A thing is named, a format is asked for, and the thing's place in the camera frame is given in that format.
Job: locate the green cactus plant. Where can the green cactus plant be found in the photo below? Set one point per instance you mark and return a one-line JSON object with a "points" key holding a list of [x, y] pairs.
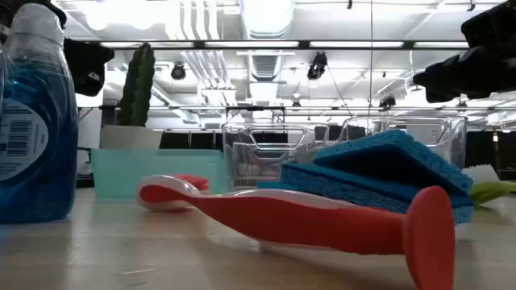
{"points": [[137, 88]]}

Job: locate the black ceiling spotlight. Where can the black ceiling spotlight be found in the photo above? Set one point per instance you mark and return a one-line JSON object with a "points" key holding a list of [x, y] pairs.
{"points": [[387, 101], [177, 71], [317, 65]]}

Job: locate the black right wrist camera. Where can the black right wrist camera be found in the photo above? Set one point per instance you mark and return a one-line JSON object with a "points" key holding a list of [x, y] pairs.
{"points": [[496, 24]]}

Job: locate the black overhead light bar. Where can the black overhead light bar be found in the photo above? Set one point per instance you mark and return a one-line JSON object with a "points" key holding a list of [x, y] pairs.
{"points": [[302, 44]]}

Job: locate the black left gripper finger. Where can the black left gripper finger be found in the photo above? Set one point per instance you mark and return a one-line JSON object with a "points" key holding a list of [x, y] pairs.
{"points": [[90, 52]]}

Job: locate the white hexagonal plant pot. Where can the white hexagonal plant pot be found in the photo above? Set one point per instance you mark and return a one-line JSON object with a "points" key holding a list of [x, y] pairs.
{"points": [[129, 139]]}

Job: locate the green translucent plastic bin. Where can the green translucent plastic bin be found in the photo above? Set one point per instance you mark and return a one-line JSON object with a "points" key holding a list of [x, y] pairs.
{"points": [[161, 173]]}

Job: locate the blue sponge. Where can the blue sponge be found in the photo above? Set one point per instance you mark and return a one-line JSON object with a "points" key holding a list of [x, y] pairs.
{"points": [[383, 141], [342, 189]]}

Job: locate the blue dish soap bottle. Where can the blue dish soap bottle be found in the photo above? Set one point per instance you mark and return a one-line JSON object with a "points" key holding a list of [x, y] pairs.
{"points": [[40, 161]]}

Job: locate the clear plastic bin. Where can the clear plastic bin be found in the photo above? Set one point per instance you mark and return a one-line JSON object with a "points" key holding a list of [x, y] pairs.
{"points": [[242, 161], [443, 137]]}

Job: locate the green dish brush white bristles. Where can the green dish brush white bristles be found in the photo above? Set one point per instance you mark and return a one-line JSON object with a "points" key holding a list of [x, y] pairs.
{"points": [[492, 191]]}

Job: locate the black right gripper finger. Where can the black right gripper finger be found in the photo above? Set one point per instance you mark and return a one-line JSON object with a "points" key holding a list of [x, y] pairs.
{"points": [[443, 74]]}

